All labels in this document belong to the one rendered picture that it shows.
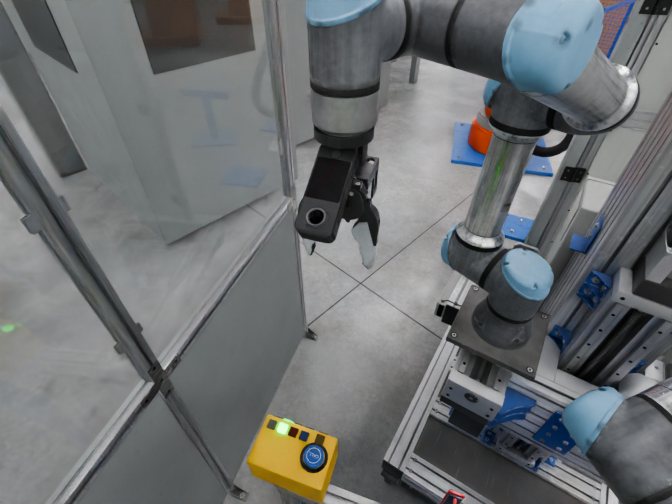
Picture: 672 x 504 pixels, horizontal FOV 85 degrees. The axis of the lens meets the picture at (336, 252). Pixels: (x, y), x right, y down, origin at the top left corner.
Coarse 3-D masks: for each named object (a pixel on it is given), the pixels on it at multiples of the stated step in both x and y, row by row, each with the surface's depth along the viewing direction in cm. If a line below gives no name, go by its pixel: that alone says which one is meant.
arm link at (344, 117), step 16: (320, 96) 38; (368, 96) 38; (320, 112) 39; (336, 112) 38; (352, 112) 38; (368, 112) 39; (320, 128) 40; (336, 128) 39; (352, 128) 39; (368, 128) 40
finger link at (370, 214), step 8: (368, 200) 47; (368, 208) 46; (376, 208) 48; (360, 216) 48; (368, 216) 47; (376, 216) 47; (368, 224) 48; (376, 224) 48; (376, 232) 48; (376, 240) 49
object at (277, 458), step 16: (272, 416) 78; (272, 432) 76; (256, 448) 74; (272, 448) 74; (288, 448) 74; (304, 448) 74; (336, 448) 75; (256, 464) 72; (272, 464) 72; (288, 464) 72; (304, 464) 71; (272, 480) 75; (288, 480) 71; (304, 480) 70; (320, 480) 70; (304, 496) 75; (320, 496) 71
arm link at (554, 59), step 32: (480, 0) 32; (512, 0) 31; (544, 0) 29; (576, 0) 28; (448, 32) 35; (480, 32) 32; (512, 32) 31; (544, 32) 29; (576, 32) 28; (480, 64) 34; (512, 64) 32; (544, 64) 30; (576, 64) 31; (608, 64) 43; (544, 96) 40; (576, 96) 42; (608, 96) 47; (576, 128) 57; (608, 128) 56
